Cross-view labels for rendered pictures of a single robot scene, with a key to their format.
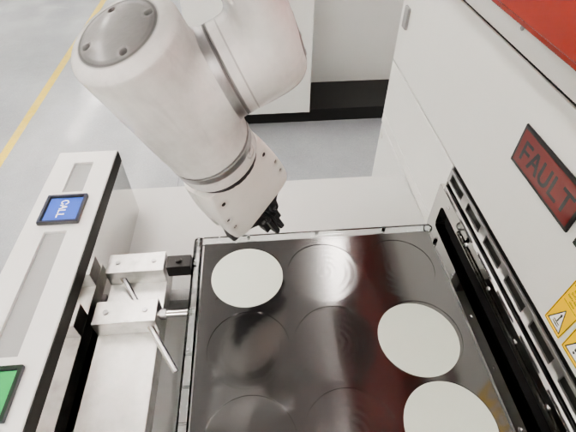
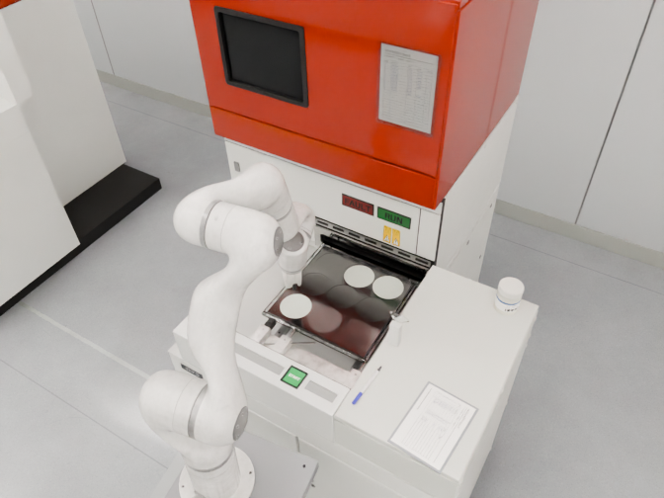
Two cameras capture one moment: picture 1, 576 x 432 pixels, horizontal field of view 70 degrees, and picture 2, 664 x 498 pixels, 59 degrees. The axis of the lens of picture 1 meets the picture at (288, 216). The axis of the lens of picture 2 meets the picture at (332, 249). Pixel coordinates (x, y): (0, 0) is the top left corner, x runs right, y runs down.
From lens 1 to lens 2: 1.43 m
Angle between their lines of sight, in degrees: 37
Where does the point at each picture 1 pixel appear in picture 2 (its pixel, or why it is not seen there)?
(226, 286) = (294, 313)
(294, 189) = not seen: hidden behind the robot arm
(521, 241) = (362, 225)
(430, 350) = (365, 276)
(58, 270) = (254, 348)
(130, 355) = (295, 356)
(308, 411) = (357, 314)
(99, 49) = (293, 246)
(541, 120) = (346, 191)
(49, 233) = not seen: hidden behind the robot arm
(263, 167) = not seen: hidden behind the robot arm
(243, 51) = (308, 226)
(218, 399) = (335, 334)
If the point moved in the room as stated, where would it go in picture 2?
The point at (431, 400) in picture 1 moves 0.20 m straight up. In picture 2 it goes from (377, 286) to (379, 241)
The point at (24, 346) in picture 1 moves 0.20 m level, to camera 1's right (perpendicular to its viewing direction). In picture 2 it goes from (283, 365) to (324, 318)
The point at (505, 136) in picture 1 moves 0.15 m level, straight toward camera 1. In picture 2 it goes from (334, 199) to (353, 226)
